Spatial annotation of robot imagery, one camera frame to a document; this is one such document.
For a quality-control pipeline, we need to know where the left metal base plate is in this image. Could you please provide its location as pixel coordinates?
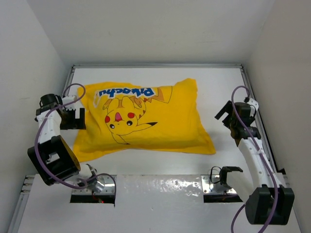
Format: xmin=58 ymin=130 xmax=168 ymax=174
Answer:
xmin=71 ymin=175 xmax=117 ymax=195

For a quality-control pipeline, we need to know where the yellow pillowcase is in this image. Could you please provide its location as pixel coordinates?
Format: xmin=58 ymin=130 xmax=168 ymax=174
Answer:
xmin=73 ymin=79 xmax=216 ymax=162

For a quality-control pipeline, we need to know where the metal base plate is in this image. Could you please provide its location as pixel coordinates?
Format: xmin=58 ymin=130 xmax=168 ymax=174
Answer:
xmin=71 ymin=175 xmax=117 ymax=195
xmin=201 ymin=175 xmax=237 ymax=195

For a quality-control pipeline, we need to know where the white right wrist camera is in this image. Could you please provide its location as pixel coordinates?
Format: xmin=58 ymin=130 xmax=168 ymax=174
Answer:
xmin=244 ymin=97 xmax=259 ymax=117

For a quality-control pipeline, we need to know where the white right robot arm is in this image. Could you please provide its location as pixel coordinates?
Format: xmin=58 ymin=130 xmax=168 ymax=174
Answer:
xmin=215 ymin=98 xmax=294 ymax=226

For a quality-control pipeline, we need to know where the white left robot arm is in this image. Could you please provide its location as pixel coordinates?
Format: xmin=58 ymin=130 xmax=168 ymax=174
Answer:
xmin=27 ymin=94 xmax=99 ymax=192

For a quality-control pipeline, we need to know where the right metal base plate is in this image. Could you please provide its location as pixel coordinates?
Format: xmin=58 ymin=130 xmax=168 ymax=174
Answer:
xmin=201 ymin=175 xmax=237 ymax=195

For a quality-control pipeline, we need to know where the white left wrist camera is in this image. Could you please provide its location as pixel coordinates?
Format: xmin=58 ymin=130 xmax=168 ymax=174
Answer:
xmin=62 ymin=95 xmax=80 ymax=106

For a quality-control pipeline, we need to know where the aluminium table frame rail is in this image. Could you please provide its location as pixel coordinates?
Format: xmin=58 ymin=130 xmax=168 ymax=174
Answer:
xmin=17 ymin=67 xmax=298 ymax=233

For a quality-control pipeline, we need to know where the white front cover board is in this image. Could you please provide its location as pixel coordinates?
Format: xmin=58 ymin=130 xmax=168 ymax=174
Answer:
xmin=17 ymin=172 xmax=303 ymax=233

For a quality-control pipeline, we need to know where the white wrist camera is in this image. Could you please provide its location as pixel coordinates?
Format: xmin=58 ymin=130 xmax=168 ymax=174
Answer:
xmin=244 ymin=97 xmax=259 ymax=117
xmin=62 ymin=95 xmax=80 ymax=106

